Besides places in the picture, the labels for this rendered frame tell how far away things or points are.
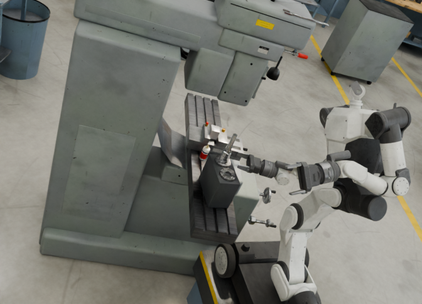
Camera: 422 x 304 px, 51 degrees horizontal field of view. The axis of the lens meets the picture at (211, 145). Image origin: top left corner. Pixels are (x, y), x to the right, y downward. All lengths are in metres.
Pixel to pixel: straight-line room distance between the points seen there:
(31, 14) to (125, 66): 2.48
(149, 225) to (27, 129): 1.48
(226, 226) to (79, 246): 1.06
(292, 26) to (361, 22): 4.54
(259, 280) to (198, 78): 1.20
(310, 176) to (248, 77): 0.79
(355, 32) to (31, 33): 4.40
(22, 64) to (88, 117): 2.14
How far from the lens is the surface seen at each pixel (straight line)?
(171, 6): 2.16
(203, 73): 2.31
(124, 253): 3.01
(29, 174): 3.58
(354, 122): 2.08
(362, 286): 3.95
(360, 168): 1.88
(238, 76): 2.36
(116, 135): 2.40
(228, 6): 2.15
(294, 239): 2.52
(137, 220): 2.97
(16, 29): 4.22
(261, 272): 2.71
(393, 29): 7.05
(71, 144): 2.49
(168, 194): 2.79
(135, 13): 2.18
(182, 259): 3.06
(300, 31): 2.27
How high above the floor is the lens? 2.53
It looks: 36 degrees down
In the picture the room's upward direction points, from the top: 24 degrees clockwise
